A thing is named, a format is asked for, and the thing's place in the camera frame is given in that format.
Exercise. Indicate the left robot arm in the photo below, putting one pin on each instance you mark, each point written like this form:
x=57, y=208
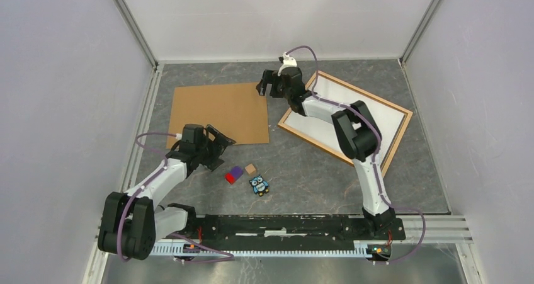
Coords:
x=131, y=225

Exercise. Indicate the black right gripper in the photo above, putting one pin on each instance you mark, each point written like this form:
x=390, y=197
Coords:
x=268, y=77

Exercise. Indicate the white toothed cable tray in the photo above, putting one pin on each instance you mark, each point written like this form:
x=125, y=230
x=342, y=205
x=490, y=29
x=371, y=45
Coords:
x=182, y=249

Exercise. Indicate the brown cardboard backing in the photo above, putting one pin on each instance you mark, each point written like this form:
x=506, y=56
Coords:
x=236, y=110

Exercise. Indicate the blue owl figure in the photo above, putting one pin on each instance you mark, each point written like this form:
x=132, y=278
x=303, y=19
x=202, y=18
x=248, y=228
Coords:
x=259, y=185

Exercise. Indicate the small tan wooden cube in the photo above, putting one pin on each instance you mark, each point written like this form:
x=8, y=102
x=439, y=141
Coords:
x=250, y=169

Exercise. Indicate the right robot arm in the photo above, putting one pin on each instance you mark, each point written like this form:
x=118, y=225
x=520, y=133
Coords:
x=357, y=135

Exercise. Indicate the wooden picture frame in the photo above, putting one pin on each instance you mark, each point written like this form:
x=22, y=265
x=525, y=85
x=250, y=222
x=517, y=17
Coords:
x=396, y=148

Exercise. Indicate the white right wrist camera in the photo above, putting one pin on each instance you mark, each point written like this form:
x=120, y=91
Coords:
x=286, y=61

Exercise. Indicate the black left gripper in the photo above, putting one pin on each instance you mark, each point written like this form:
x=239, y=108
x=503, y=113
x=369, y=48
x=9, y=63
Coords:
x=214, y=162

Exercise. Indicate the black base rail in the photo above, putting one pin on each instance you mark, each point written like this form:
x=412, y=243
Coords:
x=289, y=232

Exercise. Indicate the printed photo sheet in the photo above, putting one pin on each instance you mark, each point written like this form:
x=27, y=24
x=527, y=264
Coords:
x=388, y=119

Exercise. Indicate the red and purple block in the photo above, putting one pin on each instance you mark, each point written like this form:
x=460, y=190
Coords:
x=234, y=174

